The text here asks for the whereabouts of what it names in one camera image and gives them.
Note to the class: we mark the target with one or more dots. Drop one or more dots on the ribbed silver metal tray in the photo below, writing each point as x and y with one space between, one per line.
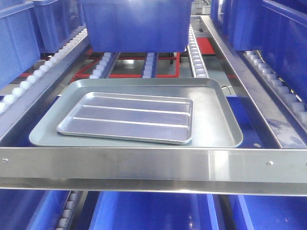
156 119

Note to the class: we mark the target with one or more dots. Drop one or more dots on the large grey flat tray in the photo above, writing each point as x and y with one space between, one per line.
214 124

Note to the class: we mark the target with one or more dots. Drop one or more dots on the lower shelf blue bin centre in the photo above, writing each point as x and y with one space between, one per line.
154 211

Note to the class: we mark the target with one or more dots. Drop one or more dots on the shelf roller track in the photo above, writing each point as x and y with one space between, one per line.
25 85
277 84

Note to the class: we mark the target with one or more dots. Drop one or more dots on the lower shelf blue bin right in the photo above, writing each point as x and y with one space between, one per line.
254 212

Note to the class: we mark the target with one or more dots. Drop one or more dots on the lower shelf blue bin left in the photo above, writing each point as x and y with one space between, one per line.
31 209

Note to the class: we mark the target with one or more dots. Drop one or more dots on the blue bin upper right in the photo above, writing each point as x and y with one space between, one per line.
276 28

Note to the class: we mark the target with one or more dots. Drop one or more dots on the blue bin upper left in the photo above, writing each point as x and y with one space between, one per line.
29 28

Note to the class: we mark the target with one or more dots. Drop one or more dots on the red floor frame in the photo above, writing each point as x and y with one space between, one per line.
169 65

